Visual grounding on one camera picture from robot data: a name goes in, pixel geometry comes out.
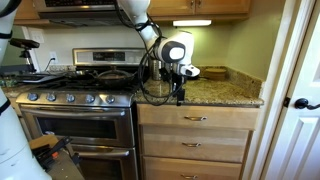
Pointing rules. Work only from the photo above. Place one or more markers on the silver stove knob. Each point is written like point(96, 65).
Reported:
point(51, 97)
point(70, 98)
point(90, 98)
point(110, 99)
point(32, 96)

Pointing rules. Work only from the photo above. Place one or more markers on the perforated steel utensil holder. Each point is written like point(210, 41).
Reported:
point(156, 71)

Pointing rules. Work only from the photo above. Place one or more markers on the grey metal plate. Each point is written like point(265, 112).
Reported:
point(65, 170)

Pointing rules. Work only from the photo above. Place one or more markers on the black camera tripod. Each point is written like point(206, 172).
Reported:
point(27, 58)

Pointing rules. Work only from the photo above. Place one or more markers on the dark flat tray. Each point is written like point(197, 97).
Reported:
point(36, 78)

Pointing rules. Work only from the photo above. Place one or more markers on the under-cabinet light bar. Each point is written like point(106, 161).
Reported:
point(192, 23)

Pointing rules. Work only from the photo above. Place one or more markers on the oven door with window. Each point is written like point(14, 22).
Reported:
point(76, 128)

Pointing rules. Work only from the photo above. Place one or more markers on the white wall outlet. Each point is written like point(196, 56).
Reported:
point(53, 56)

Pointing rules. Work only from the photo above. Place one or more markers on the white door frame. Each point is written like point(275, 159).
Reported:
point(263, 133)

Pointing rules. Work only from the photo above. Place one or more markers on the over-range microwave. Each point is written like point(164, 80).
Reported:
point(76, 15)

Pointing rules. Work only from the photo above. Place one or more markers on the steel wok lid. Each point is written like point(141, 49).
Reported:
point(115, 74)

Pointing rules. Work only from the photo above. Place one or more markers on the black stereo camera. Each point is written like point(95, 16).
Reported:
point(24, 43)

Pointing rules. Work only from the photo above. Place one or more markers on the white panel door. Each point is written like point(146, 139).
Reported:
point(300, 143)

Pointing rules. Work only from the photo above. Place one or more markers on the yellow block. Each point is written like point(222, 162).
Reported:
point(41, 140)

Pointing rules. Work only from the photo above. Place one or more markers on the wooden bowl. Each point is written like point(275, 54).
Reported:
point(215, 74)

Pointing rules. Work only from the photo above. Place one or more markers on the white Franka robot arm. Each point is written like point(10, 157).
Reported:
point(173, 50)

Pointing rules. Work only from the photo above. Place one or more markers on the stainless steel gas range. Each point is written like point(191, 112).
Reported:
point(133, 57)

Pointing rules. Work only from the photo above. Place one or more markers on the wide white switch plate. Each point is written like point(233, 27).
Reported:
point(37, 36)

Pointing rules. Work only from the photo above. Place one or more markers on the wooden base cabinet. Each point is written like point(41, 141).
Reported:
point(139, 146)

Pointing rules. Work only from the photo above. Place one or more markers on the wooden wall cabinet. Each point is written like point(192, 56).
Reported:
point(28, 13)

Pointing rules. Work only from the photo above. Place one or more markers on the black clamp orange trigger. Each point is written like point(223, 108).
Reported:
point(53, 155)

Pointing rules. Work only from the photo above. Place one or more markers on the wooden spice drawer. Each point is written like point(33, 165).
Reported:
point(160, 115)

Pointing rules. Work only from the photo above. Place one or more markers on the small steel oven door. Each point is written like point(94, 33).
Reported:
point(100, 166)

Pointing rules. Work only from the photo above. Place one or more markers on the wooden wall cabinet two doors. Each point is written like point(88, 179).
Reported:
point(216, 8)

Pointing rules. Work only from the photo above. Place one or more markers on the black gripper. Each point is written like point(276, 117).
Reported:
point(175, 78)

